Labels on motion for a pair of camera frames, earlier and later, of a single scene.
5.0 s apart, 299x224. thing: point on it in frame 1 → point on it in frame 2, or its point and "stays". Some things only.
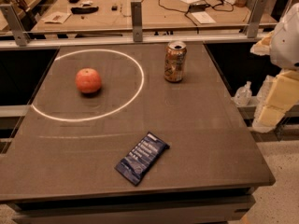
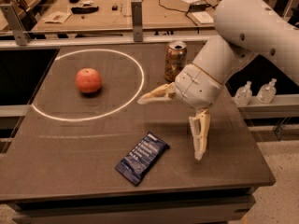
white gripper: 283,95 → 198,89
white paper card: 204,18 stays
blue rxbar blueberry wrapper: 141,160 stays
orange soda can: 175,62 stays
